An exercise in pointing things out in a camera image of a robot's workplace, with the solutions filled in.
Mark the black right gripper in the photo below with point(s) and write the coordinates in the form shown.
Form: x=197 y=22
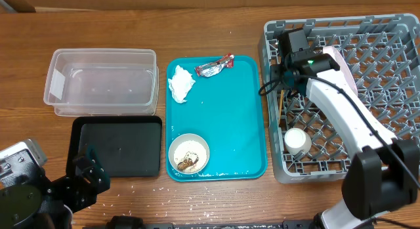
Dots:
x=285 y=77

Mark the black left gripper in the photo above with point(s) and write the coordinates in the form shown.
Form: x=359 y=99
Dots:
x=85 y=193

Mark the wooden chopstick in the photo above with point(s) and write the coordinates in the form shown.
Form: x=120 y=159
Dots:
x=281 y=100

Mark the white round plate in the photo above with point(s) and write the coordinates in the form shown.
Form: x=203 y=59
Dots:
x=336 y=55

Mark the beige cup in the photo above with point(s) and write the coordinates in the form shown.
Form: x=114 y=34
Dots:
x=297 y=141

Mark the red silver snack wrapper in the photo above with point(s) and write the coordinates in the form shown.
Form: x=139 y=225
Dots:
x=213 y=68

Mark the grey bowl with food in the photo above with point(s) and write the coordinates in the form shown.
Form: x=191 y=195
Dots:
x=188 y=154

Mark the white napkin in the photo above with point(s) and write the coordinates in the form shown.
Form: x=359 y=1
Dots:
x=180 y=84

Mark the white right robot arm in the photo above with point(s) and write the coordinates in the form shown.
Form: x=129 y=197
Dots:
x=384 y=171

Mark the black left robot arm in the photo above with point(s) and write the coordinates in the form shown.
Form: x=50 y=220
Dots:
x=30 y=200

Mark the grey dishwasher rack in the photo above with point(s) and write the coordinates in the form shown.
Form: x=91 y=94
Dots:
x=382 y=53

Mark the black tray bin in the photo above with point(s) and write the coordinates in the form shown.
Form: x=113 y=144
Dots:
x=127 y=146

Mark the teal serving tray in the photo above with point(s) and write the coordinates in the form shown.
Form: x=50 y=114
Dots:
x=227 y=112

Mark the clear plastic bin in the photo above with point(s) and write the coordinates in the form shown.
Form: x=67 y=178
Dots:
x=102 y=81

